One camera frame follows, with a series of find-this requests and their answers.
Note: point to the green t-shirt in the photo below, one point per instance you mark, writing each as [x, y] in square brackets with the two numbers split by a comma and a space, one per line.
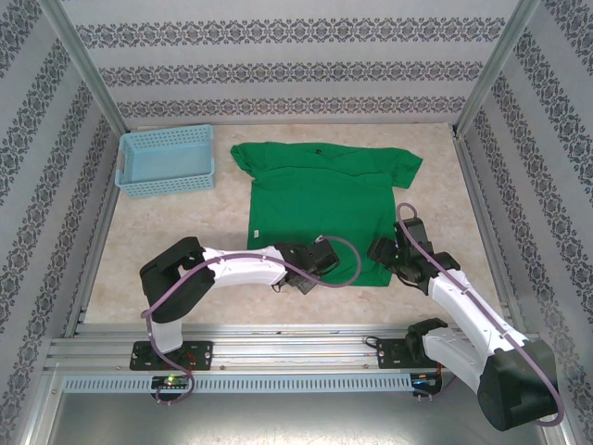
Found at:
[319, 199]

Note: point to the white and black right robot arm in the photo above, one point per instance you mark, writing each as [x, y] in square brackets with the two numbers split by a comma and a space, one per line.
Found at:
[472, 306]

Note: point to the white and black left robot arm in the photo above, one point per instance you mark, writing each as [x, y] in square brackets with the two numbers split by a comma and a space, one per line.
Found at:
[241, 269]

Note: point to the grey metal sheet panel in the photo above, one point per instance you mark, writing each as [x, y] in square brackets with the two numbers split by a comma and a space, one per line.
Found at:
[296, 422]

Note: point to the small circuit board green light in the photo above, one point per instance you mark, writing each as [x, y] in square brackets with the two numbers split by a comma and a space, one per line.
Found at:
[169, 381]

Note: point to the light blue plastic basket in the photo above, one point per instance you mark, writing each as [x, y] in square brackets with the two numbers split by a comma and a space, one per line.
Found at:
[162, 162]

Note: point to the long aluminium mounting rail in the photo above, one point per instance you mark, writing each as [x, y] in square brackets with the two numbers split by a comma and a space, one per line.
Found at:
[287, 352]

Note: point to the aluminium table side rail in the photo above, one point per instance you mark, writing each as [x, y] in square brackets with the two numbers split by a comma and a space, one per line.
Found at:
[482, 208]
[103, 222]

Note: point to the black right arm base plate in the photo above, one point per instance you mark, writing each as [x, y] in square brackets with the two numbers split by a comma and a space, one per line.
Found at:
[389, 354]

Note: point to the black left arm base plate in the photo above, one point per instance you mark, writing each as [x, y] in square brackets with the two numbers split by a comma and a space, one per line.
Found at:
[201, 350]

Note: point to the aluminium frame post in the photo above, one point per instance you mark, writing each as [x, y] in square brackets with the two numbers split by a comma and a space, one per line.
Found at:
[83, 60]
[500, 60]

